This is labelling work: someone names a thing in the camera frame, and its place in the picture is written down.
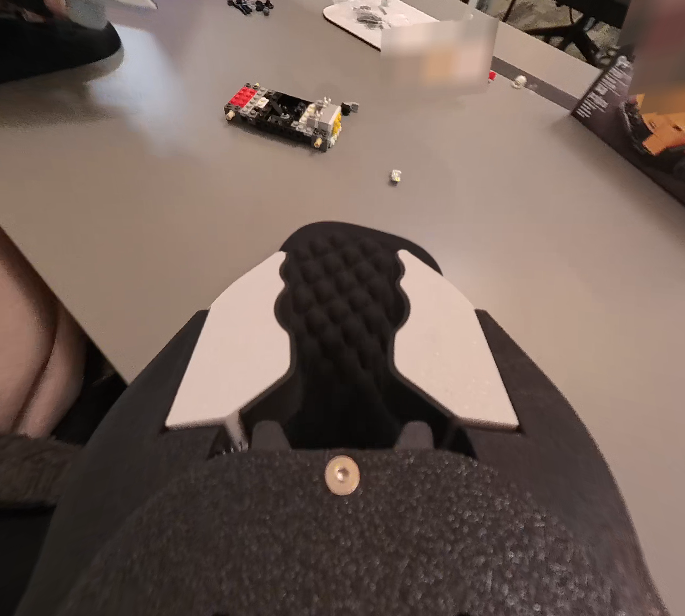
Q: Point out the small white round piece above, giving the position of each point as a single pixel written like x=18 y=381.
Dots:
x=518 y=81

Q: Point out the beige hoodie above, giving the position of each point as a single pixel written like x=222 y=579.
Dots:
x=32 y=332

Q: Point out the toy car set box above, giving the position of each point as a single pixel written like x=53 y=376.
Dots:
x=604 y=107

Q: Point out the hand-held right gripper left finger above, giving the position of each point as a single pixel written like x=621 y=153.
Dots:
x=235 y=348

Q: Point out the pile of small black pieces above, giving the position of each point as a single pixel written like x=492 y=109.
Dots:
x=249 y=4

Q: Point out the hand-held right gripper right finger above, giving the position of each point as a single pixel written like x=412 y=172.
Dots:
x=449 y=353

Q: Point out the clear bag of pieces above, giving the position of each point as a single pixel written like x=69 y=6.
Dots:
x=372 y=16

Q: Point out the grey desk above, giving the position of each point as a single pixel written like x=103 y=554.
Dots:
x=214 y=209

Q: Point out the dark fleece jacket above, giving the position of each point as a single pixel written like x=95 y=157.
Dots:
x=27 y=466

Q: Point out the person's left forearm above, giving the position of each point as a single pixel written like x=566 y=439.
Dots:
x=53 y=51

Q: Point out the toy brick car chassis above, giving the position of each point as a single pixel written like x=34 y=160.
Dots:
x=278 y=115

